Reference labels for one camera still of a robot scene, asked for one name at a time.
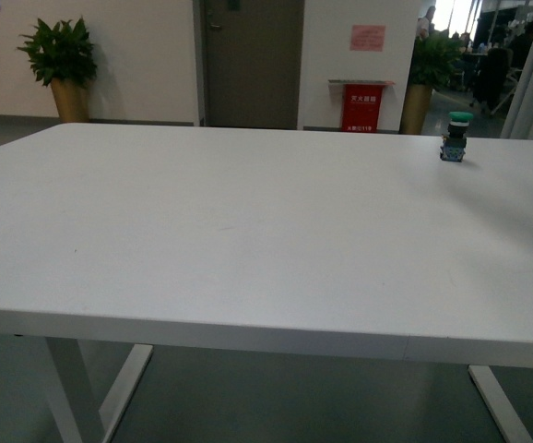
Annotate green mushroom push button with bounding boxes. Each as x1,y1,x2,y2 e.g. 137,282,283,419
440,112,474,162

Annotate red fire extinguisher box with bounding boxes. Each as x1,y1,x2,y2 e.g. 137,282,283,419
328,79,395,133

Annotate grey door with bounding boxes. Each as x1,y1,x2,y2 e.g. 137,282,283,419
200,0,304,129

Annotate pink paper notice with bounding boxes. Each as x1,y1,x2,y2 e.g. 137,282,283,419
349,25,386,52

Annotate right potted plant gold pot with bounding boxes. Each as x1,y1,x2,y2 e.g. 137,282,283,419
399,32,461,135

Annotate potted plant gold pot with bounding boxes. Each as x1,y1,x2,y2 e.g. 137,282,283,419
18,18,98,123
399,32,461,135

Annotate left white table leg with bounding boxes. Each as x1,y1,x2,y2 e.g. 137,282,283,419
35,338,154,442

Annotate white table leg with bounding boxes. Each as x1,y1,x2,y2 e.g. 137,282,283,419
468,365,533,443
35,338,154,442

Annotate left potted plant gold pot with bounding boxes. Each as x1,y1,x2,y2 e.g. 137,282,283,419
18,18,98,123

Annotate right white table leg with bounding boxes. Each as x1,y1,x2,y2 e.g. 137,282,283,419
468,365,533,443

